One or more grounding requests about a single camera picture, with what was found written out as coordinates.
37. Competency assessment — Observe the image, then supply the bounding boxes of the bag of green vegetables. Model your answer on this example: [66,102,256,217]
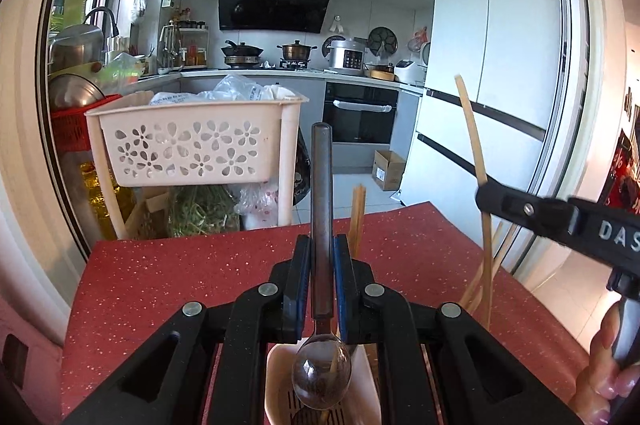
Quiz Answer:
[167,185,241,238]

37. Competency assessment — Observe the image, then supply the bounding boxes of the black plastic bag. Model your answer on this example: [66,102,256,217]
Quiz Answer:
[295,130,312,206]

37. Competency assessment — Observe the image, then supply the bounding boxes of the red plastic crate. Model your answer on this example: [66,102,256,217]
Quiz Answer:
[50,94,123,153]

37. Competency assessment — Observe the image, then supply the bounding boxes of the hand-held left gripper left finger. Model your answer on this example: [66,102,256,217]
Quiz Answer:
[62,234,312,425]

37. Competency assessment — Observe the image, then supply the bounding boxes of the black wok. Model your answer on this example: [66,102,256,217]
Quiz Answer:
[221,40,264,66]

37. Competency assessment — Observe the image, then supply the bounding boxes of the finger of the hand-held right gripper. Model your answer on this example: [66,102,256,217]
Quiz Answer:
[474,177,581,251]

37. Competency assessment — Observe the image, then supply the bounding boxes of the steel kitchen faucet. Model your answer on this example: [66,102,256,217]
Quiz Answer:
[82,6,120,50]

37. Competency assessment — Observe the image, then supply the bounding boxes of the red wall hanging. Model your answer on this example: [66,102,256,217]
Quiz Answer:
[597,87,640,216]

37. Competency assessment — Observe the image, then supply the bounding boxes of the white refrigerator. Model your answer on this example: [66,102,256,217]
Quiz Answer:
[400,0,566,246]

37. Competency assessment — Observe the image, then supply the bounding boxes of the large steel pot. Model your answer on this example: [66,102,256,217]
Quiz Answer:
[50,24,105,70]

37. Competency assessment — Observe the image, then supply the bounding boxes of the green plastic container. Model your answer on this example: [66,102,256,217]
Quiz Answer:
[62,0,88,28]

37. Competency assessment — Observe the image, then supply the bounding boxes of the black range hood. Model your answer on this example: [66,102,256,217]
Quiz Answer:
[217,0,336,34]

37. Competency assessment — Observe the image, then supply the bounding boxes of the black built-in oven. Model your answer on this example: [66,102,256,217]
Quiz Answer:
[322,82,400,146]

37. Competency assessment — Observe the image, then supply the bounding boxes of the white flower-cutout storage cart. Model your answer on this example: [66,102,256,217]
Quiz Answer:
[84,90,310,241]

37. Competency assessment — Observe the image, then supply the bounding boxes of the cardboard box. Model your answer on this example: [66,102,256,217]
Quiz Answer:
[371,150,407,192]

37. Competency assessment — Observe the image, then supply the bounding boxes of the steel wok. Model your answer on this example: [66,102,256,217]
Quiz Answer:
[48,72,108,110]

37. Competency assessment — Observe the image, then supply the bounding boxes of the spice rack with bottles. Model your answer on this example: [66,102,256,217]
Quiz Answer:
[160,19,210,70]

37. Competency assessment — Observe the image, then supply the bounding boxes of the bamboo steamer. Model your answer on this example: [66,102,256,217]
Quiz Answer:
[364,62,398,82]

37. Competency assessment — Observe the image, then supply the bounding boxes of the hanging red mesh bag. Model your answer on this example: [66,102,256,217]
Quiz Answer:
[407,26,430,53]

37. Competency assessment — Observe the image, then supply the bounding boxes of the person's right hand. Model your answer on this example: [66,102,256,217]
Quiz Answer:
[569,305,640,425]

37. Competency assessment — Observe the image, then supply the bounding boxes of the white plastic bags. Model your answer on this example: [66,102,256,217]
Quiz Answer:
[150,75,298,106]

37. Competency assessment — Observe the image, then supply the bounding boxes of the white plastic bag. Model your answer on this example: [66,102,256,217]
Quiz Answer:
[235,182,281,231]

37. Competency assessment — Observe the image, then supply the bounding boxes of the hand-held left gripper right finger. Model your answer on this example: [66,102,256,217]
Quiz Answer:
[334,234,583,425]

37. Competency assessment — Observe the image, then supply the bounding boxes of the round black segmented pan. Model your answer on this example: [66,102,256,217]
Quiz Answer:
[367,26,398,56]

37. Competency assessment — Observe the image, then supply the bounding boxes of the pink plastic stool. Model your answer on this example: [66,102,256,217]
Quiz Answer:
[0,300,66,406]

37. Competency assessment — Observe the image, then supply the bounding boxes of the steel cooking pot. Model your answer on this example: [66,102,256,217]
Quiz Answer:
[276,40,317,63]

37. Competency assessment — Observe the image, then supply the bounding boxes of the gold foil bag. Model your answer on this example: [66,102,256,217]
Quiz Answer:
[80,160,136,241]

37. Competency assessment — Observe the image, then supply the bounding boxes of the silver electric pressure cooker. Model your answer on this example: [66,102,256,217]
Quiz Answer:
[325,37,368,76]

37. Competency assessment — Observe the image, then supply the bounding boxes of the white plastic utensil holder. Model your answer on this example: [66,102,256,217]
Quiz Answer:
[265,340,381,425]

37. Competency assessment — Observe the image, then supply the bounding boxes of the white bread machine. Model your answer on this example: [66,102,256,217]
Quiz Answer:
[394,60,427,86]

